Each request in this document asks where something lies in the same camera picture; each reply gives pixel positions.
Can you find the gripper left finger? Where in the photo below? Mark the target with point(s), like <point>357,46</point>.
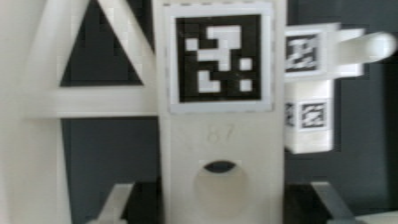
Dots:
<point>115,207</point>

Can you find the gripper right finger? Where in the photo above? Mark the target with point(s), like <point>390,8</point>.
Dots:
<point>342,215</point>

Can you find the white chair back frame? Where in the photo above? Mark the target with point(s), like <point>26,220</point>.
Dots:
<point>209,62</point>

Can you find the white chair seat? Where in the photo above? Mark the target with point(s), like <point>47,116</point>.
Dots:
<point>330,51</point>

